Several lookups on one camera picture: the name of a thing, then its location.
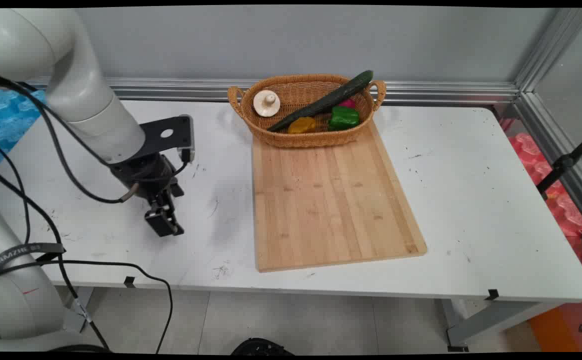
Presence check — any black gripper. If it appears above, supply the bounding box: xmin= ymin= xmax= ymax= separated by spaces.
xmin=110 ymin=152 xmax=186 ymax=238

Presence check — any long dark green cucumber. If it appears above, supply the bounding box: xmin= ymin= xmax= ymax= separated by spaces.
xmin=267 ymin=70 xmax=374 ymax=133

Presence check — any grey metal table leg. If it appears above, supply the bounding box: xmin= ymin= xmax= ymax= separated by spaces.
xmin=60 ymin=286 xmax=95 ymax=334
xmin=441 ymin=298 xmax=568 ymax=352

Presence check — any beige toy mushroom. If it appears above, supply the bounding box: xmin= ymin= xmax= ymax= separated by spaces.
xmin=253 ymin=90 xmax=281 ymax=118

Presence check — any woven wicker basket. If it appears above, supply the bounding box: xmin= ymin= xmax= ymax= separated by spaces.
xmin=227 ymin=74 xmax=387 ymax=149

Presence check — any black round base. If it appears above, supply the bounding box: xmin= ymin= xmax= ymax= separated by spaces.
xmin=230 ymin=338 xmax=295 ymax=356

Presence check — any yellow toy pepper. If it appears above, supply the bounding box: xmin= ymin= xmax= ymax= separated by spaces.
xmin=287 ymin=116 xmax=317 ymax=135

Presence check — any bamboo cutting board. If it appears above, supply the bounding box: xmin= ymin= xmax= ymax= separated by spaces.
xmin=251 ymin=119 xmax=428 ymax=273

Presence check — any blue foam floor mat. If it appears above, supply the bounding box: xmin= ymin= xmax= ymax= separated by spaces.
xmin=0 ymin=88 xmax=48 ymax=172

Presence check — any green toy bell pepper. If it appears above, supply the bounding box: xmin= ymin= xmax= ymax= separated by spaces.
xmin=327 ymin=106 xmax=361 ymax=132

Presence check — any red foam floor mat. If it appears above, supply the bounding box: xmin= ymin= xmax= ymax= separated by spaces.
xmin=500 ymin=117 xmax=582 ymax=282

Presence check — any black tripod pole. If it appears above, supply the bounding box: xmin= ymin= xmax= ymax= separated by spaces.
xmin=536 ymin=128 xmax=582 ymax=201

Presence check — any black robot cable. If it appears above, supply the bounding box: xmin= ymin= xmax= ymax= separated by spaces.
xmin=0 ymin=132 xmax=174 ymax=355
xmin=0 ymin=74 xmax=193 ymax=205

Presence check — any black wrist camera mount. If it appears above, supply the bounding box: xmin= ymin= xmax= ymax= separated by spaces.
xmin=140 ymin=114 xmax=196 ymax=164

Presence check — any long aluminium frame rail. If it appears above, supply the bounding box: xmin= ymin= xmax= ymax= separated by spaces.
xmin=23 ymin=77 xmax=520 ymax=106

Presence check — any grey velcro cable strap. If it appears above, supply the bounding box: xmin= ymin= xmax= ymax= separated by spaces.
xmin=0 ymin=242 xmax=67 ymax=276

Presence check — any short aluminium frame rail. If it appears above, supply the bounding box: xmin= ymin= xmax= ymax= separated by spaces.
xmin=513 ymin=92 xmax=582 ymax=234

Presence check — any upright aluminium frame post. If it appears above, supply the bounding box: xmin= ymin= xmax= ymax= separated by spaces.
xmin=515 ymin=7 xmax=582 ymax=94

